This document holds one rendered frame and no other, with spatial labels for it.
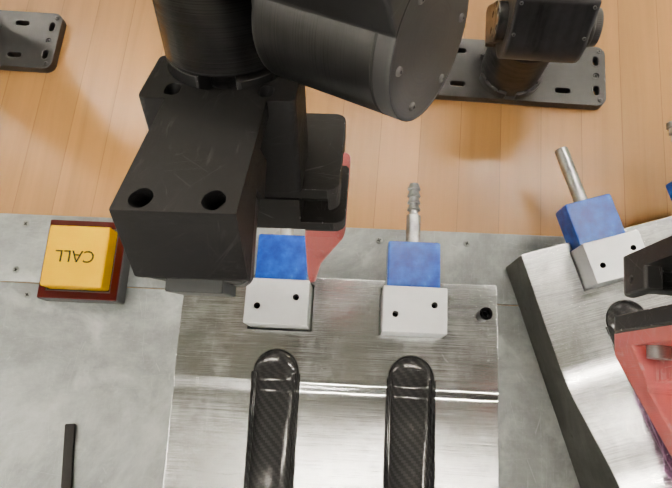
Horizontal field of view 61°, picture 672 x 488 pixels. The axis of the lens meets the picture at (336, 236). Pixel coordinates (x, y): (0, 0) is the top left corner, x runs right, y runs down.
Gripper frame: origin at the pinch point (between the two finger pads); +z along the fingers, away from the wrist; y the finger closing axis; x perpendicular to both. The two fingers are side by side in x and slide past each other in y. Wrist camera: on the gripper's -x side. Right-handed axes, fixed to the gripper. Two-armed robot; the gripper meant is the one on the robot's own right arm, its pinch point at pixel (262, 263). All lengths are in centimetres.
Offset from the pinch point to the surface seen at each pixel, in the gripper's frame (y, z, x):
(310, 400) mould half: 2.5, 14.7, -1.2
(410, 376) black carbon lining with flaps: 10.4, 13.8, 0.8
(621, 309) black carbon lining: 29.0, 13.5, 8.4
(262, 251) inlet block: -2.0, 7.4, 8.0
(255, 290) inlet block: -2.1, 8.0, 4.3
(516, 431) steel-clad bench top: 20.9, 23.4, 1.5
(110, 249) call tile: -18.2, 13.2, 12.7
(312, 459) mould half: 2.9, 17.1, -5.0
